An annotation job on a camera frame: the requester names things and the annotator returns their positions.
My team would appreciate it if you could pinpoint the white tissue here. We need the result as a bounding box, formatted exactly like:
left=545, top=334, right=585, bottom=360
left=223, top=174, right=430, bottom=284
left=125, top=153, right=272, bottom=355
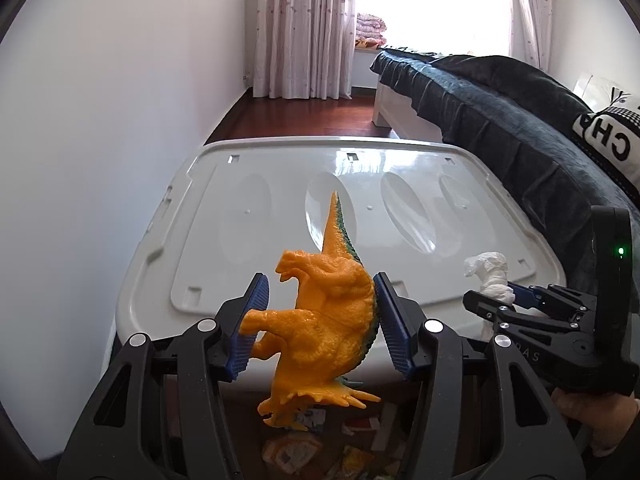
left=462, top=251, right=517, bottom=342

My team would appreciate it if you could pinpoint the orange snack bag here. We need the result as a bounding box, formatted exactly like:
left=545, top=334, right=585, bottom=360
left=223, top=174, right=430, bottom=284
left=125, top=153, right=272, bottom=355
left=262, top=432, right=323, bottom=476

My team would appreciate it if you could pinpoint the white plastic tube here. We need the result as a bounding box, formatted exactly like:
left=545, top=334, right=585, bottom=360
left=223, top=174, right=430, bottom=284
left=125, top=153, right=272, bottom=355
left=370, top=402, right=399, bottom=453

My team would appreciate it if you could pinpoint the bed with dark blanket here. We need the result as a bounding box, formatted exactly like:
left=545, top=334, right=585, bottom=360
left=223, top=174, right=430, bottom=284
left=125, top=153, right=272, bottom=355
left=370, top=49, right=640, bottom=296

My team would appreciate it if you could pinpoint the folded pink quilt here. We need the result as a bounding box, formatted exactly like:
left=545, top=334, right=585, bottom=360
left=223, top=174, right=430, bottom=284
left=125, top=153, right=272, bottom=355
left=355, top=12, right=388, bottom=51

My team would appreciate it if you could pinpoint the white bed frame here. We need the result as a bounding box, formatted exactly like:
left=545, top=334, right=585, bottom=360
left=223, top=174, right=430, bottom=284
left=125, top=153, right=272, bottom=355
left=372, top=80, right=443, bottom=142

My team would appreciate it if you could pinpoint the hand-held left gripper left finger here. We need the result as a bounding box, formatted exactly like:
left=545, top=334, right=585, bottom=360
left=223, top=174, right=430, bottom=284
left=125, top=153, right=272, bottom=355
left=57, top=272, right=272, bottom=480

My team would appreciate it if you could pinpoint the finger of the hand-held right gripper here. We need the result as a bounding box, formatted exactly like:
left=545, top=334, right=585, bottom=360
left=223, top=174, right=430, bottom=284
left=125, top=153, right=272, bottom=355
left=462, top=290, right=582, bottom=335
left=508, top=283, right=599, bottom=322

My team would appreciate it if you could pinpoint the person's right hand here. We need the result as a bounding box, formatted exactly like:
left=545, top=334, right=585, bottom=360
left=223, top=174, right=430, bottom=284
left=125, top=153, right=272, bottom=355
left=551, top=389, right=640, bottom=456

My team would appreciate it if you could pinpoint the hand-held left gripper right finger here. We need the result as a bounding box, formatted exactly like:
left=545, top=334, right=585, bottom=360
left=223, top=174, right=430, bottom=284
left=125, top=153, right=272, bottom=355
left=372, top=271, right=586, bottom=480

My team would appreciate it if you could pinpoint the orange dinosaur toy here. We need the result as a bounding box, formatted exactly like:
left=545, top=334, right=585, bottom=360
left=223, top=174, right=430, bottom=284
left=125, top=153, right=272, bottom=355
left=239, top=190, right=382, bottom=431

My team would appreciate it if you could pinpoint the black white printed pillow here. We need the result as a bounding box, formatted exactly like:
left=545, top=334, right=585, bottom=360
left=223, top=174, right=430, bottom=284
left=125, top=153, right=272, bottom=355
left=572, top=105, right=640, bottom=191

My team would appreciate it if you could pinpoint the white plastic storage box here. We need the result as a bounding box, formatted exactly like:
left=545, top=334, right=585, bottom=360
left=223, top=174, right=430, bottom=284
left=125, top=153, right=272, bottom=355
left=107, top=136, right=568, bottom=391

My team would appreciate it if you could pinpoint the pink patterned curtain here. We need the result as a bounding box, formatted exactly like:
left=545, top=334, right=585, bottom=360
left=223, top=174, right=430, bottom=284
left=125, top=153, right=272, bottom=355
left=252, top=0, right=357, bottom=101
left=510, top=0, right=553, bottom=71

